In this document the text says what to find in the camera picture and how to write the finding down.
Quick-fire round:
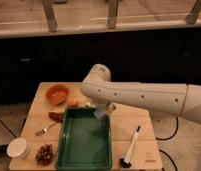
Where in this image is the blue sponge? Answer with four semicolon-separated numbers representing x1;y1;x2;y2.
94;109;106;120

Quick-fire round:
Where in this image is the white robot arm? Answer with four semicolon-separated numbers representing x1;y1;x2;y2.
81;64;201;171

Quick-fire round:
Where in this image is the green plastic tray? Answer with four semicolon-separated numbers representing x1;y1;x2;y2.
55;107;112;171

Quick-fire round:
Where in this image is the orange fruit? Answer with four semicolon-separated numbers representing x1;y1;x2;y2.
67;98;78;107

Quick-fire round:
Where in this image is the wooden table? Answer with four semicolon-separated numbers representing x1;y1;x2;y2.
8;81;164;171

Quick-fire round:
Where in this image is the orange bowl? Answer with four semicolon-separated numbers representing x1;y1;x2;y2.
45;84;69;105

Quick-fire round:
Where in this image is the red sausage toy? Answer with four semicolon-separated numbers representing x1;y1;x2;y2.
49;112;63;122

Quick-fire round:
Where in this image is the metal fork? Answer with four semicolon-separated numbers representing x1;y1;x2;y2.
35;122;57;136

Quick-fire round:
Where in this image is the bunch of grapes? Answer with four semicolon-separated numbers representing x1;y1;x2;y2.
35;144;54;165

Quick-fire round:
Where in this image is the black cable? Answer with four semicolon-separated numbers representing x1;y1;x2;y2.
155;114;180;171

